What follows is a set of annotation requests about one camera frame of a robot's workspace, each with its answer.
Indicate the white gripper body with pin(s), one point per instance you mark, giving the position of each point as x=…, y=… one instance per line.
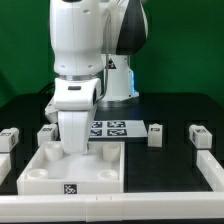
x=73, y=108

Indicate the white square table top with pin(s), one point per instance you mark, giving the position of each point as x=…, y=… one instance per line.
x=53, y=172

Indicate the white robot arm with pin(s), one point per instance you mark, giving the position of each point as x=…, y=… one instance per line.
x=84, y=33

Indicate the white marker sheet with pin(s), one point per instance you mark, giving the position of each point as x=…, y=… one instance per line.
x=118, y=128

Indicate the white left fence rail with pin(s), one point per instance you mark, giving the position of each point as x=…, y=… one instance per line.
x=5, y=166

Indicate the white front fence rail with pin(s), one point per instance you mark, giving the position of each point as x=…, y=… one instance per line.
x=115, y=207

